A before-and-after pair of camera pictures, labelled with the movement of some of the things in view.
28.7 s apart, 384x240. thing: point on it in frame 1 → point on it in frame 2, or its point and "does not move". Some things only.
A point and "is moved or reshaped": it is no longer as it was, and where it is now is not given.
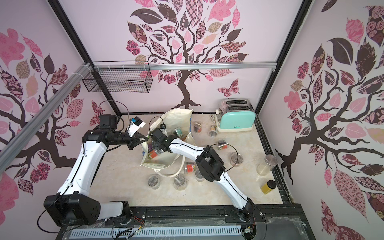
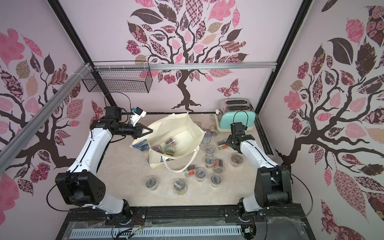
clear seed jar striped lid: x=180 y=182 is moved or reshaped
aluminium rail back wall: x=185 y=66 does not move
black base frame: x=273 y=221 does not move
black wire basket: x=124 y=80 does not move
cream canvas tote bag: x=178 y=118 is moved or reshaped
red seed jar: x=222 y=146 does not move
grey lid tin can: x=199 y=176 does not move
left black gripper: x=136 y=140 → x=138 y=131
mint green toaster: x=235 y=114 does not move
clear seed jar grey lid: x=154 y=182 does not move
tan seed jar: x=213 y=132 does not move
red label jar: x=189 y=167 is moved or reshaped
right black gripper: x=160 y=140 → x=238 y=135
